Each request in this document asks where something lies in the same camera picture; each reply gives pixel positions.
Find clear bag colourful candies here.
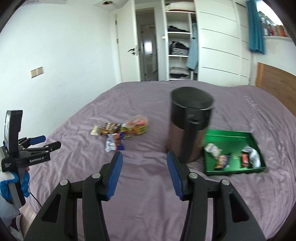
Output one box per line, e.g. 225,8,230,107
120,115,149,138

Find black brown trash can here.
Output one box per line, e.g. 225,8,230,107
167,87,215,163

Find white room door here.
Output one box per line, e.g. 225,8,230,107
115,1,140,82

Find blue gloved left hand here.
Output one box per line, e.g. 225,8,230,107
1,168,30,207

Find white open wardrobe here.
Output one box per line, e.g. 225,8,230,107
162,1,251,86

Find phone on gripper mount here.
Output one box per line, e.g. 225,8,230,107
3,110,23,156

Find white silver foil packet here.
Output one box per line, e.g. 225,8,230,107
242,146,261,168

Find brown yellow small snack packet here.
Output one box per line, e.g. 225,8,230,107
215,154,231,170

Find green tray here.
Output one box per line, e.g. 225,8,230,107
204,130,267,176

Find folded dark clothes stack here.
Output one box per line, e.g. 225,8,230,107
169,41,189,56

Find white crumpled wrapper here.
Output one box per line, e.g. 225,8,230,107
204,143,222,159

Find teal curtain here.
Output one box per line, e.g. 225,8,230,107
246,0,265,54

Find wooden headboard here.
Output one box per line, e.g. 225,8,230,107
255,62,296,115

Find beige wall switch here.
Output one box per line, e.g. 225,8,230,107
31,67,44,78

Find light blue hanging garment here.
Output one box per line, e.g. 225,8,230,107
186,23,198,73

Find small white snack packet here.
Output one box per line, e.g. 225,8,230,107
90,126,100,136

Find brown cereal snack bag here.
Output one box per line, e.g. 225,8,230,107
100,122,121,135

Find blue white cookie packet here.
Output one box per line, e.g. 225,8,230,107
105,133,125,153

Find purple bed sheet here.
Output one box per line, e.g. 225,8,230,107
28,81,295,240

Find red small snack packet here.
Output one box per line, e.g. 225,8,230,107
240,152,250,168

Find row of books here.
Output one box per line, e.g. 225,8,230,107
258,11,290,38

